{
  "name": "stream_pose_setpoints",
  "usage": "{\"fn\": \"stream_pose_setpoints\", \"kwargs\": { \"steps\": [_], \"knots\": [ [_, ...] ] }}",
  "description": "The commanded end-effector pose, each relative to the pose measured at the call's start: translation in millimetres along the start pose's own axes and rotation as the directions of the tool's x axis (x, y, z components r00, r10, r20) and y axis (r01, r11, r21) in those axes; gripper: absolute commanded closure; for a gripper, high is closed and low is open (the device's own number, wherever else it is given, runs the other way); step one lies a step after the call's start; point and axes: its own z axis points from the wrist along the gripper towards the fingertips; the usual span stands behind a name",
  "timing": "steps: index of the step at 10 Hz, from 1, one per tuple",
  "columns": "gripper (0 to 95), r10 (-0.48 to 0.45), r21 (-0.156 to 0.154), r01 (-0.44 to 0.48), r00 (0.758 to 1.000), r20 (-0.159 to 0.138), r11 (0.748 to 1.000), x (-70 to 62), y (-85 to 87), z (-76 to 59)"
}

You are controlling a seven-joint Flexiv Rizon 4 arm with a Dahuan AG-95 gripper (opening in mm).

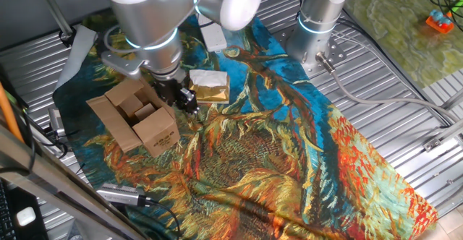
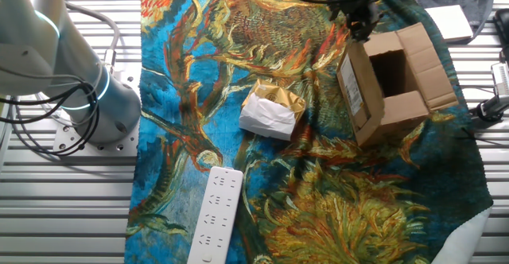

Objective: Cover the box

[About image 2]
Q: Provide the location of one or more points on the white flat box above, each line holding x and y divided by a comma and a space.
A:
453, 21

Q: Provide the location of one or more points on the black bracket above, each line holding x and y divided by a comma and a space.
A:
503, 33

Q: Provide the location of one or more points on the white power strip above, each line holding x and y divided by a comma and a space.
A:
214, 216

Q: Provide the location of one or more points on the silver camera on mount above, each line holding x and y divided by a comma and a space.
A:
501, 79

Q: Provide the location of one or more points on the brown cardboard box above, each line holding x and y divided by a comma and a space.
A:
401, 113

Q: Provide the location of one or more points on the sunflower painting cloth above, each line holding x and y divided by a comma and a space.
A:
358, 216

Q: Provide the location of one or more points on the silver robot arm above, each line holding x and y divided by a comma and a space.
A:
24, 37

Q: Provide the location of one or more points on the gold tissue pack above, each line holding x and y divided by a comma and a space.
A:
266, 117

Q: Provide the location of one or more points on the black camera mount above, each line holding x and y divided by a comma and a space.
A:
491, 109

